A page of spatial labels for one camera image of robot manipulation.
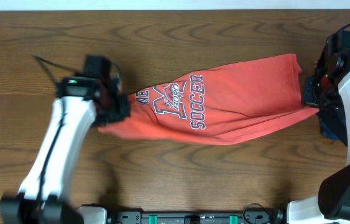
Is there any red Boyd soccer t-shirt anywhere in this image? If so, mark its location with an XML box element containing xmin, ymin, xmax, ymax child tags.
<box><xmin>99</xmin><ymin>54</ymin><xmax>316</xmax><ymax>145</ymax></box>

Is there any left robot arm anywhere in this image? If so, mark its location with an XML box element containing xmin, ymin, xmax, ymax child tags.
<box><xmin>0</xmin><ymin>55</ymin><xmax>131</xmax><ymax>224</ymax></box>

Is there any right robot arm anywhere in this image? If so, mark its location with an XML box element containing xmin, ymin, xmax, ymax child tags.
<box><xmin>284</xmin><ymin>29</ymin><xmax>350</xmax><ymax>223</ymax></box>

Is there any dark printed folded garment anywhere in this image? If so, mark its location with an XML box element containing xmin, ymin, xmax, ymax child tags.
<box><xmin>317</xmin><ymin>108</ymin><xmax>348</xmax><ymax>146</ymax></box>

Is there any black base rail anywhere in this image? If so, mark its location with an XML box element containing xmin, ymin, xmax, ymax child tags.
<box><xmin>112</xmin><ymin>208</ymin><xmax>284</xmax><ymax>224</ymax></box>

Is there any black rail cable loop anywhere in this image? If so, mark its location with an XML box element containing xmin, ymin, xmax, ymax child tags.
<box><xmin>242</xmin><ymin>203</ymin><xmax>272</xmax><ymax>224</ymax></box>

